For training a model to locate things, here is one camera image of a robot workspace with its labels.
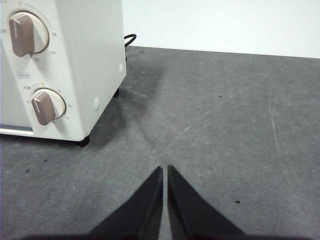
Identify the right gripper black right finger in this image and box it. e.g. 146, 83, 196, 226
166, 164, 247, 240

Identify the large beige oven knob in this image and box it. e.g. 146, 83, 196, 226
8, 11, 50, 58

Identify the black oven power cable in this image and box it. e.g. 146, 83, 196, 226
124, 34, 138, 48

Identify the small beige oven knob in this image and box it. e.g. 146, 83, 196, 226
31, 87, 67, 126

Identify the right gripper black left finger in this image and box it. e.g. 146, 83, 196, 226
87, 166, 164, 240

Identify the cream Toshiba toaster oven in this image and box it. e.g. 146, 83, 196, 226
0, 0, 128, 146

